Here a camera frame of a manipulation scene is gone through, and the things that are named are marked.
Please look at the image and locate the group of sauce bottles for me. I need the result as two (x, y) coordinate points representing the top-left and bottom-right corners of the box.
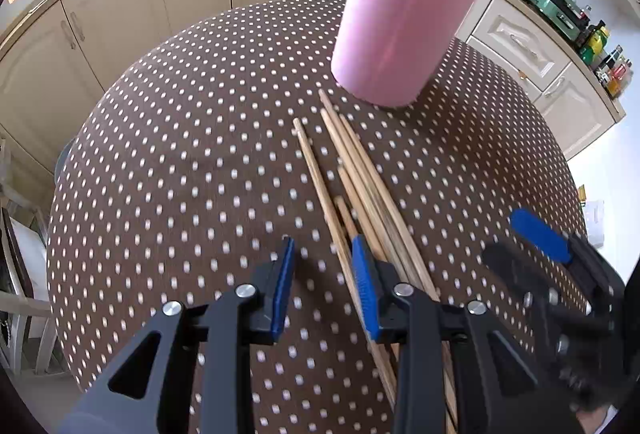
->
(580, 28), (612, 66)

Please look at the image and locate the bunch of wooden chopsticks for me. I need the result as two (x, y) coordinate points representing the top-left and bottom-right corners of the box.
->
(293, 0), (622, 434)

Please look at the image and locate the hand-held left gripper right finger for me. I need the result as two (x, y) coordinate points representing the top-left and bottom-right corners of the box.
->
(350, 234), (583, 434)

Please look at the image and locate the pink cup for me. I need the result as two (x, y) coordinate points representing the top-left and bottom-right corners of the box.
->
(330, 0), (479, 109)

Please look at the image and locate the round table polka dot cloth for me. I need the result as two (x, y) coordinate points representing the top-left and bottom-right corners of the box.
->
(46, 0), (589, 434)

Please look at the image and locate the light wooden chopstick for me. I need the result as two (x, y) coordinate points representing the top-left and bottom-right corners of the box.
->
(293, 117), (401, 410)

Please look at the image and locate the person's right hand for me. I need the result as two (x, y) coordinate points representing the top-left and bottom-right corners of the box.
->
(575, 406), (623, 434)

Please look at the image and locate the green electric cooker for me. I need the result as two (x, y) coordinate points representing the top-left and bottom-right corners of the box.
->
(529, 0), (592, 28)

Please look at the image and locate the dark sauce bottle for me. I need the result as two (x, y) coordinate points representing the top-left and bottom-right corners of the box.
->
(597, 45), (624, 84)

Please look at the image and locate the white metal rack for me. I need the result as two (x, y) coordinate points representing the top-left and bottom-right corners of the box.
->
(0, 134), (67, 376)

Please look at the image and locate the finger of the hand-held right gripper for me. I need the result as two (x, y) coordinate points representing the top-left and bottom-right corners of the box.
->
(481, 241), (563, 316)
(509, 207), (627, 316)

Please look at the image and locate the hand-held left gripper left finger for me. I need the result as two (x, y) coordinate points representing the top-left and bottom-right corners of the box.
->
(57, 237), (297, 434)

